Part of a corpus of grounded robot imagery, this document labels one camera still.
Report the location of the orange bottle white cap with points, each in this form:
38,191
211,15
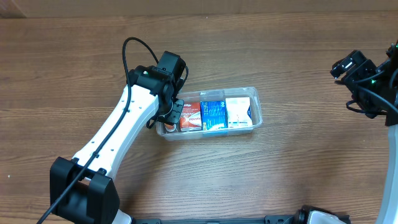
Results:
170,128

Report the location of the clear plastic container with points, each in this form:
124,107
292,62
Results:
215,95

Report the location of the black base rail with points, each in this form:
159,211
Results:
268,219

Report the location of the blue medicine box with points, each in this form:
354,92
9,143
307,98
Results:
213,115

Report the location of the white medicine box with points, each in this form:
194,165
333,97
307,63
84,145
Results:
239,112

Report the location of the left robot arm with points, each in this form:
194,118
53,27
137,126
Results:
82,188

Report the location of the red caplets box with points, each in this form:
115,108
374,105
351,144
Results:
190,119

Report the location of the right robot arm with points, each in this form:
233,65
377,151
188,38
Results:
340,158

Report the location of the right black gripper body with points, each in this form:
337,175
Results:
339,70

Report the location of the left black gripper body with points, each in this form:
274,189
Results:
176,109

